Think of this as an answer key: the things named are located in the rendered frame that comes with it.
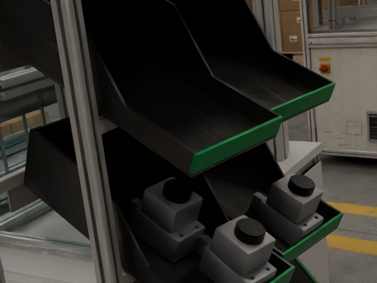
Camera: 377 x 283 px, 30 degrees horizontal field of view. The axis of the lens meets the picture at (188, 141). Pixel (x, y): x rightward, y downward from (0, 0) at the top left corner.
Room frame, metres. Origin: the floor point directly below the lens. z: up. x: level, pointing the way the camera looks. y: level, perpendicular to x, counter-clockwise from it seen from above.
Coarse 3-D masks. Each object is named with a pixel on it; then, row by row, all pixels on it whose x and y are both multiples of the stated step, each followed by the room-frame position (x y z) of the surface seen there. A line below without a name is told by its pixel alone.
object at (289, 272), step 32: (64, 128) 0.76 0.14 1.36; (32, 160) 0.73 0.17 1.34; (64, 160) 0.69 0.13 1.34; (128, 160) 0.81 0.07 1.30; (160, 160) 0.78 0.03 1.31; (64, 192) 0.70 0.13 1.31; (128, 192) 0.76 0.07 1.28; (128, 224) 0.71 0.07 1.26; (128, 256) 0.64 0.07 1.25; (160, 256) 0.67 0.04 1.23; (192, 256) 0.68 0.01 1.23
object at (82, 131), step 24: (72, 0) 0.63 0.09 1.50; (72, 24) 0.62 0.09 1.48; (72, 48) 0.62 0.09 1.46; (72, 72) 0.62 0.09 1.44; (72, 96) 0.63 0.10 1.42; (72, 120) 0.63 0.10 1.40; (96, 120) 0.63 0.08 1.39; (96, 144) 0.63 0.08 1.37; (96, 168) 0.62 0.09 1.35; (96, 192) 0.62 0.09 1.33; (96, 216) 0.62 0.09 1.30; (96, 240) 0.63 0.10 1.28; (0, 264) 0.72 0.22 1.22; (96, 264) 0.63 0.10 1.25; (120, 264) 0.63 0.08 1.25
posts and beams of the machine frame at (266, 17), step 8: (256, 0) 2.12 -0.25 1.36; (264, 0) 2.11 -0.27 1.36; (272, 0) 2.12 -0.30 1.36; (256, 8) 2.12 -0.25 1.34; (264, 8) 2.11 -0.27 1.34; (272, 8) 2.11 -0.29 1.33; (264, 16) 2.12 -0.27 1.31; (272, 16) 2.11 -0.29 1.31; (264, 24) 2.12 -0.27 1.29; (272, 24) 2.11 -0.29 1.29; (264, 32) 2.12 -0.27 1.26; (272, 32) 2.10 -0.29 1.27; (272, 40) 2.10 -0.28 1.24; (280, 128) 2.10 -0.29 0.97; (280, 136) 2.10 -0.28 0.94; (272, 144) 2.11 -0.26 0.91; (280, 144) 2.10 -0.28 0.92; (272, 152) 2.12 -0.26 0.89; (280, 152) 2.10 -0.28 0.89; (280, 160) 2.10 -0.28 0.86
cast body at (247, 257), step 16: (224, 224) 0.65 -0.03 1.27; (240, 224) 0.64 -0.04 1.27; (256, 224) 0.64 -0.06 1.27; (208, 240) 0.68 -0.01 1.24; (224, 240) 0.63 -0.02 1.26; (240, 240) 0.63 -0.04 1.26; (256, 240) 0.62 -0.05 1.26; (272, 240) 0.64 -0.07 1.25; (208, 256) 0.65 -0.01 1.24; (224, 256) 0.63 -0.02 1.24; (240, 256) 0.62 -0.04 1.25; (256, 256) 0.62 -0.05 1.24; (208, 272) 0.65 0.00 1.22; (224, 272) 0.63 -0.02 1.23; (240, 272) 0.62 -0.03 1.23; (256, 272) 0.63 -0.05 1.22; (272, 272) 0.63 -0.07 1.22
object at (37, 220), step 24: (24, 72) 1.59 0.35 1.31; (0, 96) 1.64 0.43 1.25; (24, 96) 1.60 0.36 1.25; (48, 96) 1.56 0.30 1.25; (0, 120) 1.65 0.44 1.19; (24, 120) 1.61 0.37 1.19; (48, 120) 1.57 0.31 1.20; (0, 144) 1.66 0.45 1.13; (24, 144) 1.62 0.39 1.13; (0, 168) 1.67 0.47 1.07; (0, 216) 1.69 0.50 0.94; (24, 216) 1.64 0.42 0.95; (48, 216) 1.60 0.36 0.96; (48, 240) 1.60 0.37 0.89; (72, 240) 1.56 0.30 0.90
